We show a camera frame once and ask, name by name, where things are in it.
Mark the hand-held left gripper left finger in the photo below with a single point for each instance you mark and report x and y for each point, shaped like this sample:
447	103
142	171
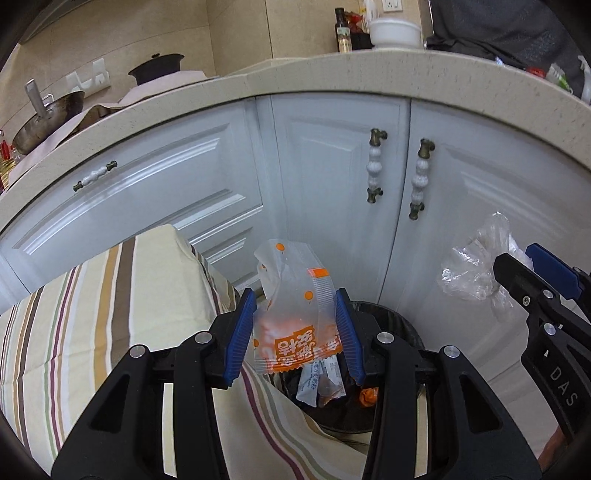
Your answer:
239	341

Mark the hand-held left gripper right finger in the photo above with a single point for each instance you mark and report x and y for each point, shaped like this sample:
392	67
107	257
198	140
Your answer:
348	341

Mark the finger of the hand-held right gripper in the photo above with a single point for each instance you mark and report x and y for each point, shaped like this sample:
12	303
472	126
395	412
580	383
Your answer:
551	270
512	274

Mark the clear plastic bag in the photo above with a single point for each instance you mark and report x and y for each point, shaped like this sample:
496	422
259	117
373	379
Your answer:
475	267

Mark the black trash bin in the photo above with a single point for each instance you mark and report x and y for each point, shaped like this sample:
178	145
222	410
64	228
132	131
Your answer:
397	327

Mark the orange clear snack wrapper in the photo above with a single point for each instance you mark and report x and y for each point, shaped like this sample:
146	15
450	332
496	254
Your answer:
295	341

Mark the person's right forearm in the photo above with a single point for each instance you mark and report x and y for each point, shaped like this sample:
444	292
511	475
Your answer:
554	450

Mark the brown clear sachet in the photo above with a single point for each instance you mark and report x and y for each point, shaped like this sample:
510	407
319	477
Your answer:
330	390

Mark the crumpled orange wrapper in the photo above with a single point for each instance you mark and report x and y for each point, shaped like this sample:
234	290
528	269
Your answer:
367	397

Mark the white printed sachet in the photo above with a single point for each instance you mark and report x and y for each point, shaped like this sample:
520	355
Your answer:
308	385

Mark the white cabinet door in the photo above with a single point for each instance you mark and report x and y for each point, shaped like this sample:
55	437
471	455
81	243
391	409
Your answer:
323	184
485	175

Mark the striped tablecloth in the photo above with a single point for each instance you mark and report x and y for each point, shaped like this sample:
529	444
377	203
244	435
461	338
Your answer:
69	323

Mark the crumpled plastic packaging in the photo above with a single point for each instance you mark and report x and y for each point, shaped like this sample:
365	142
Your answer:
561	76

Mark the white cabinet panel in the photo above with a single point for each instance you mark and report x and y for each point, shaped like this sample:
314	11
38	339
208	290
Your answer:
7	286

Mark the dark cloth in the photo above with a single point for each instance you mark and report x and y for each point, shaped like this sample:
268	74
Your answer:
498	27

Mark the white bowl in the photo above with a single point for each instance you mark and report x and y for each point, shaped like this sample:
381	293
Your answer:
396	33

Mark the black clay pot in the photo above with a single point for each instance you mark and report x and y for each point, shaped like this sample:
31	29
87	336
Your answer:
154	69

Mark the metal wok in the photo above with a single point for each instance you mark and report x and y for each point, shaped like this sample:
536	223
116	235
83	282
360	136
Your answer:
51	117

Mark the dark glass bottle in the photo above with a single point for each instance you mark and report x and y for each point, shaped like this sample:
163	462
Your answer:
343	34

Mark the red packets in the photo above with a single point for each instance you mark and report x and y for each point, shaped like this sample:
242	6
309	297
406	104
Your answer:
358	23

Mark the white plastic bottle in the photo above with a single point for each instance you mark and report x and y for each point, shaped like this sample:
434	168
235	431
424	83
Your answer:
371	9

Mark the cluster of condiment bottles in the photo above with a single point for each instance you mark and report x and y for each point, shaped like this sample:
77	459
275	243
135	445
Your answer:
5	152

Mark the white wall socket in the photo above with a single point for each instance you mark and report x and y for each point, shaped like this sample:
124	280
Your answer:
392	4

